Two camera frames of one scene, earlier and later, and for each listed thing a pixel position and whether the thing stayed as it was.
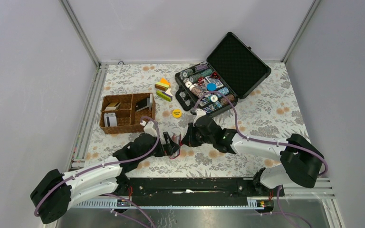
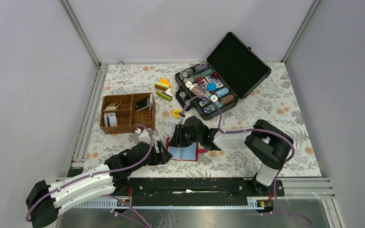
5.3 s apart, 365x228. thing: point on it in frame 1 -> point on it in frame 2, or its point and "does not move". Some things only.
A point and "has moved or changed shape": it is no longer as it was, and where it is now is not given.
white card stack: x=110 y=119 does not move
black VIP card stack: x=144 y=103 does not move
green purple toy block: x=167 y=95 does not move
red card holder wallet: x=177 y=140 has moved or changed shape
